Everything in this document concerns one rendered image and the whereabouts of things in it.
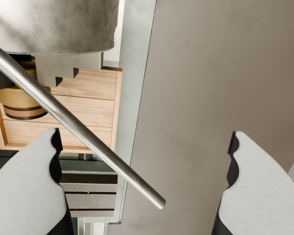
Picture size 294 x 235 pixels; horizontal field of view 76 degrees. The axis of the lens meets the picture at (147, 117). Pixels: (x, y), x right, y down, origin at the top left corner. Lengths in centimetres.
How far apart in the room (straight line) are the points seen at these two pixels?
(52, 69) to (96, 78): 24
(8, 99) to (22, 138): 36
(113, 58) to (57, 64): 25
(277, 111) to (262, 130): 22
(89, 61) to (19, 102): 14
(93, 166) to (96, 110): 22
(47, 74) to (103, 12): 15
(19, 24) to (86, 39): 7
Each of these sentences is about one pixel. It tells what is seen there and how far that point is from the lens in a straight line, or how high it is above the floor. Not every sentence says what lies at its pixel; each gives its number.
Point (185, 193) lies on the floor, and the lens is 243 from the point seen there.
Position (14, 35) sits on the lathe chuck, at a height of 122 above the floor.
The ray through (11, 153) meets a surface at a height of 85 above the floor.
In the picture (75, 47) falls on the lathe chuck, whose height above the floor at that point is 119.
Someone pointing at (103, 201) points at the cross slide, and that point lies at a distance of 77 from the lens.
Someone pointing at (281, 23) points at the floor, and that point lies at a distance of 186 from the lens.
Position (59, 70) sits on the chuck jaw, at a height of 110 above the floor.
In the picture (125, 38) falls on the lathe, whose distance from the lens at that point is 90.
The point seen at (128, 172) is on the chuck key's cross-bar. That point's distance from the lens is 18.
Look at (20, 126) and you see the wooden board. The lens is 72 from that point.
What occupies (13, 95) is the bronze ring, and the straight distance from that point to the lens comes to 38.
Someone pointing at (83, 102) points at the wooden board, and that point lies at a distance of 62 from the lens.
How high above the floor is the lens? 143
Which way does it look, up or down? 60 degrees down
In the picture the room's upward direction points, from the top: 166 degrees clockwise
